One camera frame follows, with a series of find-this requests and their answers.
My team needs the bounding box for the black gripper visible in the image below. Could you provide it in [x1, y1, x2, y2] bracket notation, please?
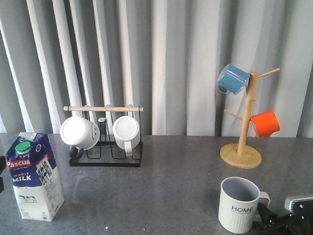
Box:
[257, 203, 313, 235]
[0, 155, 6, 194]

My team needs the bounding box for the Pascual whole milk carton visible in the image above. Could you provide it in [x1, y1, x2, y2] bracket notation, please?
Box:
[6, 132, 64, 222]

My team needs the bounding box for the white HOME mug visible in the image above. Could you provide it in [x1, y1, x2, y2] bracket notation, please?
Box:
[218, 177, 271, 234]

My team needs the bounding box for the white smiley mug on rack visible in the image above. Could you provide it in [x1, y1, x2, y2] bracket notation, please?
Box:
[60, 117, 100, 159]

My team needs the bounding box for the wooden mug tree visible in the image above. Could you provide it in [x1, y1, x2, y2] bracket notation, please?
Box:
[220, 68, 280, 169]

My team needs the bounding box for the orange enamel mug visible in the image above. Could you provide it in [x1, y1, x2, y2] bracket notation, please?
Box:
[250, 111, 280, 137]

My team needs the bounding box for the white ribbed mug on rack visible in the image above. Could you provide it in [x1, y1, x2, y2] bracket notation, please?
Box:
[113, 116, 140, 156]

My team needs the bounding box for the blue enamel mug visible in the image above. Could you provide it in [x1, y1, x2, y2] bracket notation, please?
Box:
[217, 64, 250, 94]

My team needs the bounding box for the grey pleated curtain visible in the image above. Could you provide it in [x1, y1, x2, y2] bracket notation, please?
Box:
[0, 0, 313, 138]

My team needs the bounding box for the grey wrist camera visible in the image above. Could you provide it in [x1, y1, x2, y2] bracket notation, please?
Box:
[284, 194, 313, 217]

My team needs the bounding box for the black wire mug rack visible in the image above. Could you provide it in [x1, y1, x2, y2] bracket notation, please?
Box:
[64, 105, 144, 167]

